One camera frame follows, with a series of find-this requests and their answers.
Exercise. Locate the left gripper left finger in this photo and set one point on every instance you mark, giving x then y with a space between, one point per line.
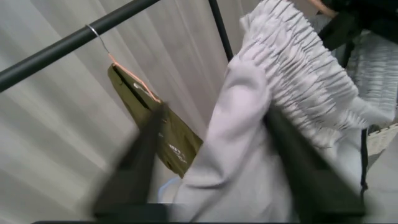
133 180

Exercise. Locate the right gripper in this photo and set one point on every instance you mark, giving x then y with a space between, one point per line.
373 15

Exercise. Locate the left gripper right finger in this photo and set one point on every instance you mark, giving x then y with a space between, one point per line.
317 193

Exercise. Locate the green printed shirt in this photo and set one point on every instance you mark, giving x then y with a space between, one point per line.
180 143

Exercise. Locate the pale grey garment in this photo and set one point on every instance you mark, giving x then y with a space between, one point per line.
242 155

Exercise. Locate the white laundry basket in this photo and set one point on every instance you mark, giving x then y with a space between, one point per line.
384 140

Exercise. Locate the black clothes rack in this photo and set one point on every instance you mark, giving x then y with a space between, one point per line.
62 43

